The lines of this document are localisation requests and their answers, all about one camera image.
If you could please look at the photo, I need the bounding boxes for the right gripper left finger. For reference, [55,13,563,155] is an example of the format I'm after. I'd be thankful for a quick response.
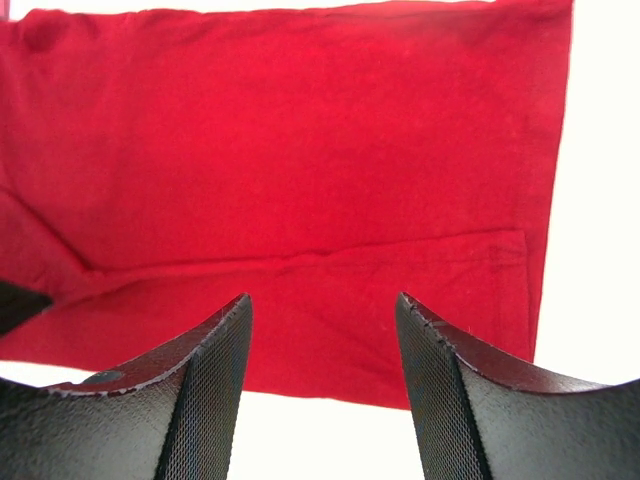
[1,294,253,479]

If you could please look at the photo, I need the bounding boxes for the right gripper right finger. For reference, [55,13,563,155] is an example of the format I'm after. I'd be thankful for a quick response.
[395,293,639,479]

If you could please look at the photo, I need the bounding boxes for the dark red t shirt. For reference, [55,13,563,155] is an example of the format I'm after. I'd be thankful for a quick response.
[1,1,573,408]

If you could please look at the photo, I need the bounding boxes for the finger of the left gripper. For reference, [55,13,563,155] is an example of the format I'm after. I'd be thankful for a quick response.
[0,281,53,334]

